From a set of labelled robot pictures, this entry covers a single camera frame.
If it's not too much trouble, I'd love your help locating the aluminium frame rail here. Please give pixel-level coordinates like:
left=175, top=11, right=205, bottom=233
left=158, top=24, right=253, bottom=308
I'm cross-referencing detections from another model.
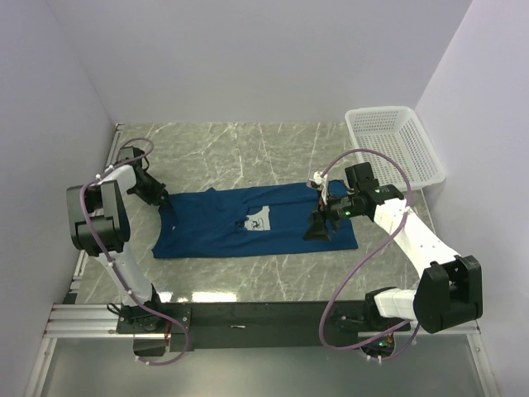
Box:
left=43, top=304, right=119, bottom=338

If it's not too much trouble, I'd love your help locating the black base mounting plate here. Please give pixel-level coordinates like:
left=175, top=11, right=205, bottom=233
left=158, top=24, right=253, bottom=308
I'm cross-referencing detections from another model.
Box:
left=107, top=300, right=401, bottom=356

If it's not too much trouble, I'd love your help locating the blue cartoon print t-shirt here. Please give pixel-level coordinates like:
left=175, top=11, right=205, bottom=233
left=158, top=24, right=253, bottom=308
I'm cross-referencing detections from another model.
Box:
left=152, top=183, right=358, bottom=259

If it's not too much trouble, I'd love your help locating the white plastic perforated basket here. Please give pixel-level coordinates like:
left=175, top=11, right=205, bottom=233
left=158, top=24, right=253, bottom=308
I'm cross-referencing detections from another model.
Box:
left=345, top=106, right=446, bottom=191

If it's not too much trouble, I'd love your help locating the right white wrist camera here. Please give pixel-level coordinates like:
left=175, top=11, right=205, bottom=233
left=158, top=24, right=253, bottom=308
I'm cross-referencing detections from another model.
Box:
left=307, top=171, right=328, bottom=205

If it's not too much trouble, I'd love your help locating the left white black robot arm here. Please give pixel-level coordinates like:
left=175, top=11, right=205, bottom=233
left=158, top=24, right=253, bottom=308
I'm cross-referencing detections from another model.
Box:
left=66, top=145, right=169, bottom=333

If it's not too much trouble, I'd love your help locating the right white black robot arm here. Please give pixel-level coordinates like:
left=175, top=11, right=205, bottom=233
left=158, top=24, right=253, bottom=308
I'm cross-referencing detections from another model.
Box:
left=303, top=162, right=483, bottom=333

